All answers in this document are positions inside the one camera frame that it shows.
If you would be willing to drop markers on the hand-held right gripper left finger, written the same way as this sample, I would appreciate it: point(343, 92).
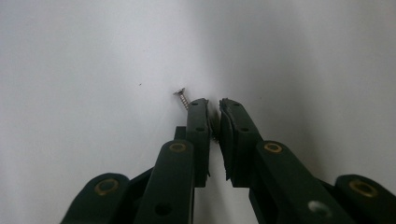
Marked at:
point(199, 137)

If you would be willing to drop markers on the small silver screw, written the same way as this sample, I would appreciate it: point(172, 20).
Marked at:
point(183, 99)

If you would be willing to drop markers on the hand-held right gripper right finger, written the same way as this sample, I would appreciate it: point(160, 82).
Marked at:
point(239, 140)

